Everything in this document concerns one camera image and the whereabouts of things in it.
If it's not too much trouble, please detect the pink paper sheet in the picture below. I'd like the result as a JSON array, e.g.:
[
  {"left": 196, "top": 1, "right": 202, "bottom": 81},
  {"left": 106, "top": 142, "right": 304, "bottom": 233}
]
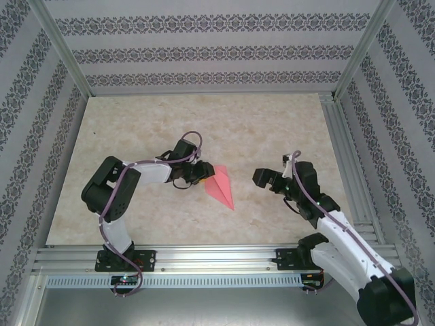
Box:
[{"left": 203, "top": 165, "right": 236, "bottom": 211}]

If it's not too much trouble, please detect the grey metal sheet tray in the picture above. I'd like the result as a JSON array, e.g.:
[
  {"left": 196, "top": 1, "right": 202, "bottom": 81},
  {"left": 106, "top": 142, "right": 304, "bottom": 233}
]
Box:
[{"left": 20, "top": 271, "right": 422, "bottom": 326}]

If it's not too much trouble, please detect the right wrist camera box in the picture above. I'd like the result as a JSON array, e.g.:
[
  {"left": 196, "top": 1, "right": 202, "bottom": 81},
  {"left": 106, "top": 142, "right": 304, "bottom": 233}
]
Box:
[{"left": 281, "top": 153, "right": 294, "bottom": 178}]

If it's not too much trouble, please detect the aluminium side rail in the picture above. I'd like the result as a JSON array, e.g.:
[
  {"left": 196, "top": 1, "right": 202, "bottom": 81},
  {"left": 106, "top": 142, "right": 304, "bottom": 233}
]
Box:
[{"left": 318, "top": 93, "right": 387, "bottom": 245}]

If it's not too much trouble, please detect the long aluminium base rail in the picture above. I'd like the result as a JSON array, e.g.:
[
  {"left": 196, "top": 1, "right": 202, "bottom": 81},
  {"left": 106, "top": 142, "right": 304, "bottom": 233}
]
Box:
[{"left": 32, "top": 243, "right": 404, "bottom": 274}]

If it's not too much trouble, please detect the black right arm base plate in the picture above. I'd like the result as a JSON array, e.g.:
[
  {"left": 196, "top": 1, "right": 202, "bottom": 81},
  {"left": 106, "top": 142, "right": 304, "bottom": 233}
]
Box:
[{"left": 275, "top": 247, "right": 327, "bottom": 272}]

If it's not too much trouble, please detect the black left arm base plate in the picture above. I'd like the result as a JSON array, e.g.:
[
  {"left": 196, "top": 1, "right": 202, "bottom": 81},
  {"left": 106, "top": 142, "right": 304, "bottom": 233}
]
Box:
[{"left": 94, "top": 249, "right": 156, "bottom": 272}]

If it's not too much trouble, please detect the slotted grey cable duct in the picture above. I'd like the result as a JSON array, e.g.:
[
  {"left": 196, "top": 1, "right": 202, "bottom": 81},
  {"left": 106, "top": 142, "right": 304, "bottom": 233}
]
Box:
[{"left": 46, "top": 274, "right": 303, "bottom": 289}]

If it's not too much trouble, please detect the aluminium frame post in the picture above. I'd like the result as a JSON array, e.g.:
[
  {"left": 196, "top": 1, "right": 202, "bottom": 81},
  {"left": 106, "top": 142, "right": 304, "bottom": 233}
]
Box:
[
  {"left": 334, "top": 0, "right": 398, "bottom": 100},
  {"left": 29, "top": 0, "right": 93, "bottom": 98}
]

